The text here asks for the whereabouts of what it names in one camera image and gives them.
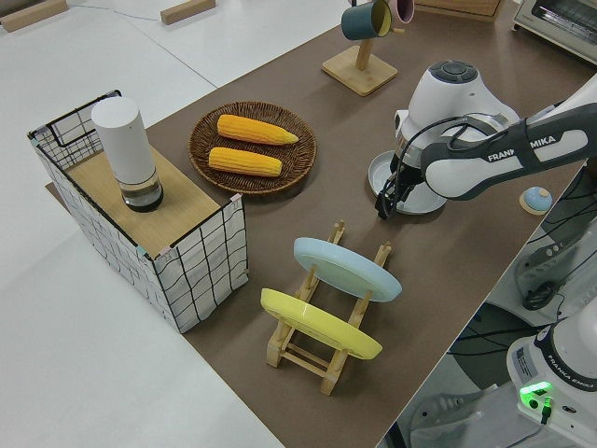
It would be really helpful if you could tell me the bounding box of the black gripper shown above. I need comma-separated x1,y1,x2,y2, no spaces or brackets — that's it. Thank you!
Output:
376,156,428,221

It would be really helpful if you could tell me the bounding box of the gray round plate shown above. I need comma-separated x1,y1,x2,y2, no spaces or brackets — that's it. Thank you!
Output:
367,151,450,217

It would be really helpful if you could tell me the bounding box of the light blue plate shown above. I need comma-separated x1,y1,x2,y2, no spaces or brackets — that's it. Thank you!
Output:
293,236,403,305

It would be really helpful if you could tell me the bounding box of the yellow plate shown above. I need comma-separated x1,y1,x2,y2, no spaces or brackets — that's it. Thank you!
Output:
259,287,384,361

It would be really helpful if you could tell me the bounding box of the wooden plate rack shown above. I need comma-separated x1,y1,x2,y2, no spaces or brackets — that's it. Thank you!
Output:
265,218,394,398

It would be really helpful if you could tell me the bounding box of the brown table mat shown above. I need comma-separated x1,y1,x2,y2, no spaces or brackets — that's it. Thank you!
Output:
44,0,597,448

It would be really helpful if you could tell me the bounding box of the brown wicker basket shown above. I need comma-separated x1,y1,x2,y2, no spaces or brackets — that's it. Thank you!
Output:
188,100,318,196

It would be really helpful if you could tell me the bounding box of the wooden mug tree stand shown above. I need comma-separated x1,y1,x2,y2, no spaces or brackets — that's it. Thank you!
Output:
321,0,405,98

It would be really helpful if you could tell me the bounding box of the yellow corn cob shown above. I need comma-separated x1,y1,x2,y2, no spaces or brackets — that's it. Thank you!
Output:
207,146,284,179
216,114,300,147

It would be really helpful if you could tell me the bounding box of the teal mug yellow inside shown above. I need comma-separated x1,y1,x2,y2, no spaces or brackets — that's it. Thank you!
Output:
340,0,393,41

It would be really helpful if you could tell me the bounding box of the pink mug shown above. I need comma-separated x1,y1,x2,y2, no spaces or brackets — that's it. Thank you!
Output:
389,0,416,25

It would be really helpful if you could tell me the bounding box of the wooden drawer cabinet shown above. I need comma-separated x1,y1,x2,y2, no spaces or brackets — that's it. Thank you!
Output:
413,0,507,23

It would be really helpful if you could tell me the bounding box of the cream toaster oven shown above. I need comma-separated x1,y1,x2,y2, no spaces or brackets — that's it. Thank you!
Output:
512,0,597,72

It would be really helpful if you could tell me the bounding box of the white cylinder device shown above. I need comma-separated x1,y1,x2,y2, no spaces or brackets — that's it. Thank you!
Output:
90,96,166,214

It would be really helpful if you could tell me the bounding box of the wooden block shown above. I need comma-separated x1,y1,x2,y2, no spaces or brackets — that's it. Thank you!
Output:
0,0,69,34
160,0,218,26

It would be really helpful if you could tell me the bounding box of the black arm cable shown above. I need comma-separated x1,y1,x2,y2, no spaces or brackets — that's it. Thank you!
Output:
375,114,520,206

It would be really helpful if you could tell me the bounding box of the black coiled floor cable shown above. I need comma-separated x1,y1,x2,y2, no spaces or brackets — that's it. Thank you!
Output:
521,268,575,312

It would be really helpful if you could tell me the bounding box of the wire grid box wooden board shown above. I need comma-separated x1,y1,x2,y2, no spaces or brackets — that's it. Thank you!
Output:
26,88,251,335

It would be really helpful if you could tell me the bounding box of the thin blue wire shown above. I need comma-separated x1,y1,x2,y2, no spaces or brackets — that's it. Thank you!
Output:
68,1,162,22

